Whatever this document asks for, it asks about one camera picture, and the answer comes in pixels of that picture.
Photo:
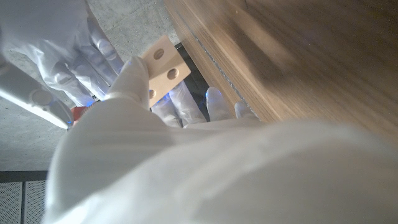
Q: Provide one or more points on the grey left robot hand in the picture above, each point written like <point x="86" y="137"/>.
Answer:
<point x="217" y="174"/>

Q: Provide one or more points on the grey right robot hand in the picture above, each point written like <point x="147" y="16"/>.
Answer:
<point x="56" y="46"/>

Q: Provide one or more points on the wooden block with holes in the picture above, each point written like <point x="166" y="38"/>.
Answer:
<point x="164" y="63"/>

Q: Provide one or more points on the grey perforated panel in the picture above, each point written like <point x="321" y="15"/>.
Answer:
<point x="11" y="202"/>
<point x="34" y="202"/>

